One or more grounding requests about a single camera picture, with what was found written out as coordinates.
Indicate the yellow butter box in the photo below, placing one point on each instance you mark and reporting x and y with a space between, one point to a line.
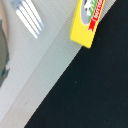
85 21

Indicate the fork with wooden handle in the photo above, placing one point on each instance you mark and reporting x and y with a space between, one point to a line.
28 14

